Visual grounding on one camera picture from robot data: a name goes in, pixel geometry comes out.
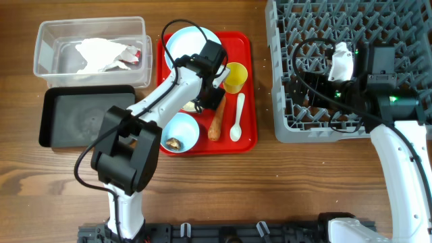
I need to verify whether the mint green bowl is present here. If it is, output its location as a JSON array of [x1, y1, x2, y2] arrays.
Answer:
[[182, 101, 198, 113]]

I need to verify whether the orange carrot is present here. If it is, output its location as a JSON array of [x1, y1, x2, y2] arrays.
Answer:
[[207, 97, 226, 141]]

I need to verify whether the yellow plastic cup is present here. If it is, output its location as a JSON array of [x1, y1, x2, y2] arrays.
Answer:
[[223, 62, 248, 94]]

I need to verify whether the light blue bowl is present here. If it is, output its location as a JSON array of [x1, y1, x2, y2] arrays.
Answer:
[[161, 113, 200, 153]]

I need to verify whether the brown food scrap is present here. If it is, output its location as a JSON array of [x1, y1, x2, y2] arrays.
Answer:
[[165, 138, 182, 151]]

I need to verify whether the light blue plate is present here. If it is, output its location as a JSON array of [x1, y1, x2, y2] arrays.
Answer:
[[165, 26, 221, 70]]

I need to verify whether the white paper napkin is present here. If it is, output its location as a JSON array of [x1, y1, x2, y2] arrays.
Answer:
[[76, 38, 142, 74]]

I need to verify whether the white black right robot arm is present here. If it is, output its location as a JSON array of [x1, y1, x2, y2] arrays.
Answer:
[[290, 42, 431, 242]]

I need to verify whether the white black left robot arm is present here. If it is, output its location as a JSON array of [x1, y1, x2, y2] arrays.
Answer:
[[89, 40, 228, 242]]

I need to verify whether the grey dishwasher rack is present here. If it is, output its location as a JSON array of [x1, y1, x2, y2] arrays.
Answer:
[[265, 0, 431, 143]]

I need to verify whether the clear plastic waste bin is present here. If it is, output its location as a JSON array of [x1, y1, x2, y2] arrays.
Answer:
[[32, 16, 153, 89]]

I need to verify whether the black food waste tray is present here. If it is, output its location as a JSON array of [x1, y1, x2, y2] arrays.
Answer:
[[38, 85, 136, 148]]

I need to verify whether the white plastic spoon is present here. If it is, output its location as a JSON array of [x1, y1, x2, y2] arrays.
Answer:
[[229, 93, 245, 142]]

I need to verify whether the red serving tray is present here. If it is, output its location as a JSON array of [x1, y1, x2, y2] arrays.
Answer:
[[160, 31, 258, 157]]

